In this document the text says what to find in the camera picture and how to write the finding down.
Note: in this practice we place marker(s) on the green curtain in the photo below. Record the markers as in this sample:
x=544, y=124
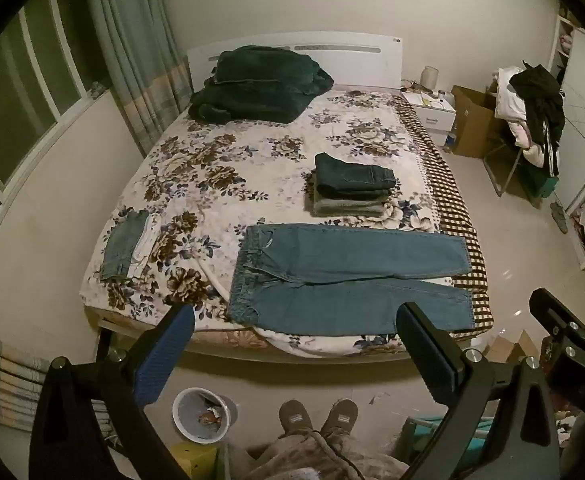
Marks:
x=132, y=45

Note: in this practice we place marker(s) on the white bed headboard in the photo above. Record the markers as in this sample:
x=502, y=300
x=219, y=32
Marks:
x=362, y=55

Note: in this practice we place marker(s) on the large cardboard box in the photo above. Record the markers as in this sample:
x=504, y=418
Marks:
x=475, y=120

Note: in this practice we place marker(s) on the blue denim pants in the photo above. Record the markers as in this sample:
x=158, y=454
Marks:
x=332, y=280

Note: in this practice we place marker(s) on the person's legs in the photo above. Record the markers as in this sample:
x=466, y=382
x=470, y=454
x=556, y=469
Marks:
x=312, y=457

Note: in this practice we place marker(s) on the white folded cloth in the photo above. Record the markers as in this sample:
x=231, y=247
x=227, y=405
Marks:
x=142, y=250

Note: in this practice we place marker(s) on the white table lamp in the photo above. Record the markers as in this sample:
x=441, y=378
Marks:
x=429, y=77

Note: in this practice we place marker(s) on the window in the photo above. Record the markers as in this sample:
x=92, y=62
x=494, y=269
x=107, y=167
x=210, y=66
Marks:
x=22, y=90

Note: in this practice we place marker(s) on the person's shoe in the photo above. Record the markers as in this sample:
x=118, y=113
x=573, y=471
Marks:
x=295, y=416
x=341, y=416

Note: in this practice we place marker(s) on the brown checked bed sheet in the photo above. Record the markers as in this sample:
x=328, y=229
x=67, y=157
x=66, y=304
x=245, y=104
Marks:
x=447, y=200

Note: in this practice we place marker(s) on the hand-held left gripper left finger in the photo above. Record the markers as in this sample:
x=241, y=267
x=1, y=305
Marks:
x=165, y=350

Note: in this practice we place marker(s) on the pile of pale clothes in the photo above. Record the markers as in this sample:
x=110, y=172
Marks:
x=515, y=110

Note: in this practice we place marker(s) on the white trash bin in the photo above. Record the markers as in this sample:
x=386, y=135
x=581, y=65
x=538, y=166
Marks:
x=200, y=417

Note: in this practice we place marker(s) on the person's right shoe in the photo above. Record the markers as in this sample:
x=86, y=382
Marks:
x=341, y=416

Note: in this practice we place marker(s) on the light blue folded jeans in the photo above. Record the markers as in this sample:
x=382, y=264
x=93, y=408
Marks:
x=120, y=245

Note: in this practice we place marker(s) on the black garment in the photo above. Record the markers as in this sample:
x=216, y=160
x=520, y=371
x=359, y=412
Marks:
x=542, y=100

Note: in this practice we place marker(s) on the grey folded pants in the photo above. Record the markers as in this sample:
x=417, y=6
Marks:
x=347, y=206

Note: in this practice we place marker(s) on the dark green quilt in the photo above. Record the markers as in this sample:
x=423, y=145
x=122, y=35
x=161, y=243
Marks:
x=260, y=85

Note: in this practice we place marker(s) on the person's left shoe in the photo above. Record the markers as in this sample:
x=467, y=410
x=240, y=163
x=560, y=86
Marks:
x=295, y=416

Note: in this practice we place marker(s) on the wooden bed frame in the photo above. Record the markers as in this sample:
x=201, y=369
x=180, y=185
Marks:
x=272, y=347

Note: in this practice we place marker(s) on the white nightstand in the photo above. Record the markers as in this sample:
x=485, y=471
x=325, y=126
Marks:
x=435, y=112

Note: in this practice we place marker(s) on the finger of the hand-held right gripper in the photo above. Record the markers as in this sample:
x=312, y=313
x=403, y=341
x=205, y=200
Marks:
x=555, y=310

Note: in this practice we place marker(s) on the yellow box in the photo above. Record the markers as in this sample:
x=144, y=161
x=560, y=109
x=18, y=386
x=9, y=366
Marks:
x=195, y=462

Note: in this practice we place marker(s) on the grey floor slipper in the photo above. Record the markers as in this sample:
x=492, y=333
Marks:
x=560, y=216

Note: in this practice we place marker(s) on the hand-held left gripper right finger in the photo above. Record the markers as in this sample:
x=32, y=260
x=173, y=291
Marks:
x=422, y=355

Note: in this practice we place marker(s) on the dark folded jeans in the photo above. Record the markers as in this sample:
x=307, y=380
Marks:
x=355, y=175

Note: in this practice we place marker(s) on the metal chair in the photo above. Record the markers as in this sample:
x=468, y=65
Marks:
x=510, y=160

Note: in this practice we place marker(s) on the striped folded cloth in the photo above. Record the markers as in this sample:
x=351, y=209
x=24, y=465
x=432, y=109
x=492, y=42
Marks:
x=7, y=380

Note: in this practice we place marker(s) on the floral bed blanket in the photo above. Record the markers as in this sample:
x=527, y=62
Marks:
x=272, y=195

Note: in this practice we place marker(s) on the flattened cardboard piece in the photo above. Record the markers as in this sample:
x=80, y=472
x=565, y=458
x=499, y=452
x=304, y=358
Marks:
x=512, y=347

